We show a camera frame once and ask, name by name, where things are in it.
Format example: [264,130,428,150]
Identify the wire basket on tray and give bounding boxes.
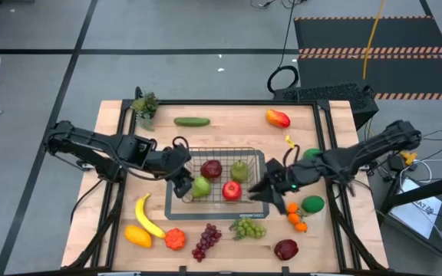
[164,149,271,222]

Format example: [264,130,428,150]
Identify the small green lime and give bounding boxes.
[302,147,324,161]

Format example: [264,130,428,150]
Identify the black looped floor cable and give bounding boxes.
[266,0,300,95]

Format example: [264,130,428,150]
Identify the wire mesh basket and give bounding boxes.
[181,146,261,205]

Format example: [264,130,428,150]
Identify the black diagonal beam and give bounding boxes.
[380,171,442,215]

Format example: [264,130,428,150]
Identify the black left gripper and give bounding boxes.
[155,145,194,199]

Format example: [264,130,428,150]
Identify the yellow mango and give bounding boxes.
[124,224,153,249]

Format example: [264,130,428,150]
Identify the yellow hanging cable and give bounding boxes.
[361,0,387,81]

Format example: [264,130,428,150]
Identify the bright green pear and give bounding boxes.
[191,176,213,199]

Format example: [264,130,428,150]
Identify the bright red apple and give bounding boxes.
[221,180,243,202]

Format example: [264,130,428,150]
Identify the black perforated computer case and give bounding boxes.
[272,83,380,130]

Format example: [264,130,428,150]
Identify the green grape bunch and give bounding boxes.
[228,217,267,242]

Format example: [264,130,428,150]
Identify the yellow plug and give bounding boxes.
[399,151,418,166]

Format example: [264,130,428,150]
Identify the olive green pear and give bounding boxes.
[229,159,250,183]

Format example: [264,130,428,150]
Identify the red-orange lobed fruit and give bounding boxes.
[163,228,187,251]

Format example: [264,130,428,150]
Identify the yellow banana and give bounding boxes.
[134,192,167,240]

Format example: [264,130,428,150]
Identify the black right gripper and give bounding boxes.
[248,157,314,215]

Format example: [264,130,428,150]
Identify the red grape bunch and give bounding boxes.
[190,223,223,263]

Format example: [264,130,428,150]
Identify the succulent plant black pot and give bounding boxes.
[130,90,160,133]

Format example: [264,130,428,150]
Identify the large green lime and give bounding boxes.
[301,195,326,215]

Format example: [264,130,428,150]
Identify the white paper sheet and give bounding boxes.
[389,178,442,229]

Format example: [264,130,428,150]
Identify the black floor mat orange stripes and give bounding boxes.
[293,15,442,102]

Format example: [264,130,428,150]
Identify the green cucumber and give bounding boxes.
[173,117,212,128]

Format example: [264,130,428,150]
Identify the orange tangerine cluster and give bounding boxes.
[285,202,309,234]

